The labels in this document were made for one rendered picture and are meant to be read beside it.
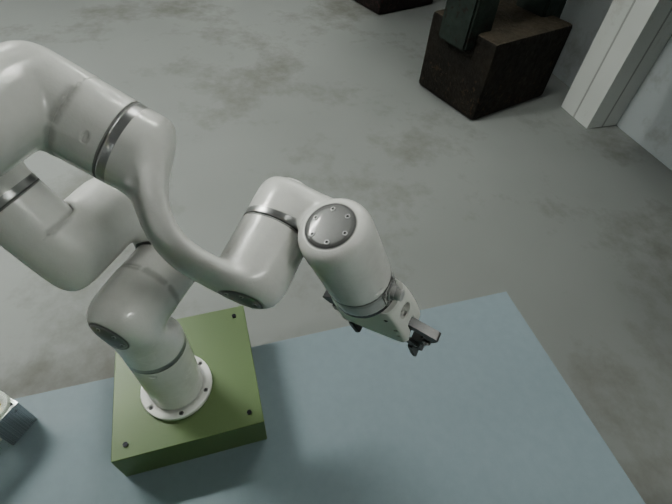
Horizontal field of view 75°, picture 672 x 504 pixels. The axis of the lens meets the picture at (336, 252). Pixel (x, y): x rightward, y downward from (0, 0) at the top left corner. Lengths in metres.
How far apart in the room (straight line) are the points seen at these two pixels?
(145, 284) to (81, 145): 0.24
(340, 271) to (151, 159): 0.20
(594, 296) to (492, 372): 1.43
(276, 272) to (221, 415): 0.48
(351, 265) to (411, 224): 1.98
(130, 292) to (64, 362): 1.44
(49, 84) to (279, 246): 0.24
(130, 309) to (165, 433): 0.31
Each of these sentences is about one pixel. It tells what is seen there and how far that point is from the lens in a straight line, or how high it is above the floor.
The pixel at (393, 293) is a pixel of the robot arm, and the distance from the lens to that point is 0.48.
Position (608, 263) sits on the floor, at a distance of 2.63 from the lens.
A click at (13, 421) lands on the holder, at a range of 1.02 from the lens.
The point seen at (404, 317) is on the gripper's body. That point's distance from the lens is 0.53.
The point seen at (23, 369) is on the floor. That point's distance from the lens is 2.11.
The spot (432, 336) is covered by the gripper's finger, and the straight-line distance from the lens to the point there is 0.56.
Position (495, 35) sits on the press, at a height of 0.53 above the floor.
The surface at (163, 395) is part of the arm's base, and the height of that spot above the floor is 0.91.
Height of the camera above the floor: 1.63
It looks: 49 degrees down
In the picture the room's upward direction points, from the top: 5 degrees clockwise
